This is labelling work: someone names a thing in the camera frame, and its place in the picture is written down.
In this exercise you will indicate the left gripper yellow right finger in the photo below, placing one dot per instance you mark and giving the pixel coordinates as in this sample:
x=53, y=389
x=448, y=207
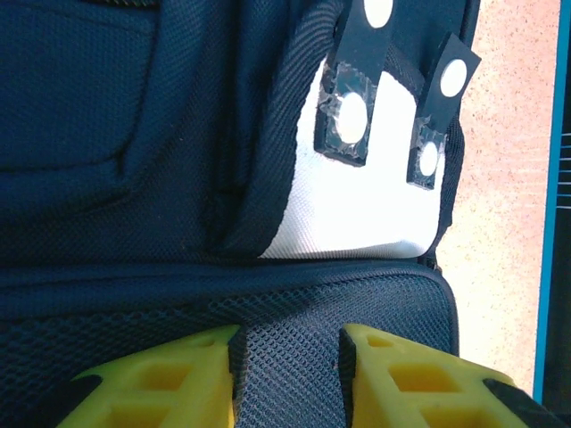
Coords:
x=379, y=356

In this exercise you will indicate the navy blue backpack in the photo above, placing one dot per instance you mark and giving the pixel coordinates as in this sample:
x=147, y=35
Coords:
x=89, y=134

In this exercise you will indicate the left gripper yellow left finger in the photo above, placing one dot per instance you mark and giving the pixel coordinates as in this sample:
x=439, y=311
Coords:
x=111, y=388

